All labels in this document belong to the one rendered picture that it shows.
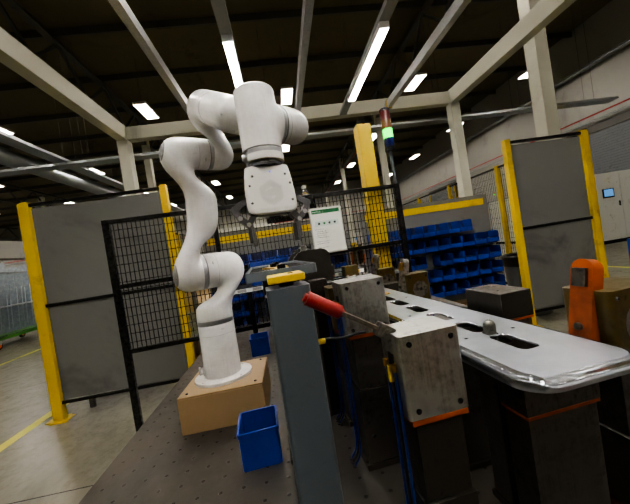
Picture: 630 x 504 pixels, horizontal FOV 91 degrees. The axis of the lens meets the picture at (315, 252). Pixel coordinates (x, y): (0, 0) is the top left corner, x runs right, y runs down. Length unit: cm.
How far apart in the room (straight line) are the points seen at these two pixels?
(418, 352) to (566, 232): 390
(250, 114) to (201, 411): 84
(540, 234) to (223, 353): 358
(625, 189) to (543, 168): 843
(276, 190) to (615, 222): 1181
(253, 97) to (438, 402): 61
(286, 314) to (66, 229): 324
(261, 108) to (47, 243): 320
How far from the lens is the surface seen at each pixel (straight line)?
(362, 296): 68
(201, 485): 92
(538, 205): 410
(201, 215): 106
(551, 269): 418
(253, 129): 66
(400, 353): 45
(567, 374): 50
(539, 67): 901
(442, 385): 49
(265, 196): 64
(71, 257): 360
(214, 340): 110
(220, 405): 108
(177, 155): 106
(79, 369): 372
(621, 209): 1238
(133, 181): 562
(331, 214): 209
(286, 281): 49
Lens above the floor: 120
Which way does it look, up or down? 1 degrees down
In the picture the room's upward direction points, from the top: 9 degrees counter-clockwise
